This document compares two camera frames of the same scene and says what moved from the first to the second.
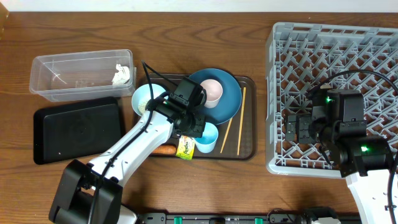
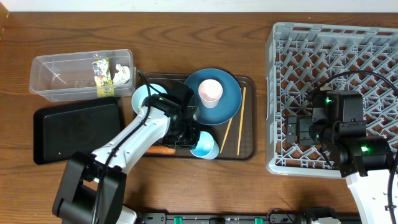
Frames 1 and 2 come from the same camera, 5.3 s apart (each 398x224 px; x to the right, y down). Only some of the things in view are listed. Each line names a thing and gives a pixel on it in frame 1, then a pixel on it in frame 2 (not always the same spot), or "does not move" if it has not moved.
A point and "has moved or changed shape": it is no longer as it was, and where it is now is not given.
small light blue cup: [206, 144] has moved or changed shape
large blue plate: [231, 94] does not move
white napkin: [122, 76] does not move
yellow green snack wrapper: [186, 147] to [103, 78]
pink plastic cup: [214, 90] does not move
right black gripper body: [310, 131] does not move
